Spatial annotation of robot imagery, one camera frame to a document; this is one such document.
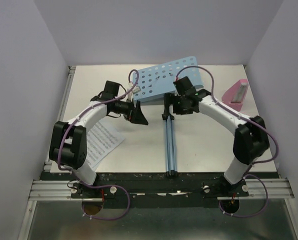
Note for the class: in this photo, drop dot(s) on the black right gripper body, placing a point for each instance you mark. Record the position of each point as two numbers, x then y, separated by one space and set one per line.
179 107

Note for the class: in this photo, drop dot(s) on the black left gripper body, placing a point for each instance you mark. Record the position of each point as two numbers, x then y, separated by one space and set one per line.
125 108

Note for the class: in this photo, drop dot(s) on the blue music stand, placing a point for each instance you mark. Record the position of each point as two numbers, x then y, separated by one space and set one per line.
154 82

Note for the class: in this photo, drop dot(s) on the sheet music pages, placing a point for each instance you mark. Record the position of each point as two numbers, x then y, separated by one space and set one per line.
102 139

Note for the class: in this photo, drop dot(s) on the pink metronome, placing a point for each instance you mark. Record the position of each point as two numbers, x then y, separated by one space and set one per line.
234 97

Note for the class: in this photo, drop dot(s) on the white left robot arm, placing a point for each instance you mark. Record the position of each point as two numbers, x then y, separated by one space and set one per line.
68 147

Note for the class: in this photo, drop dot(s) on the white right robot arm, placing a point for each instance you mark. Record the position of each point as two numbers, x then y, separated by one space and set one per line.
250 139

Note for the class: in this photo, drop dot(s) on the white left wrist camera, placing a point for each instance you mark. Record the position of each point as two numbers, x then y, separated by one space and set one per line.
135 88

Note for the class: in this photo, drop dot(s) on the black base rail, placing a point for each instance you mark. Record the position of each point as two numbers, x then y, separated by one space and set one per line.
155 190

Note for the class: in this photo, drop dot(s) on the aluminium frame rail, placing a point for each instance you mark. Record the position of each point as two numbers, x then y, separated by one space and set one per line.
32 202

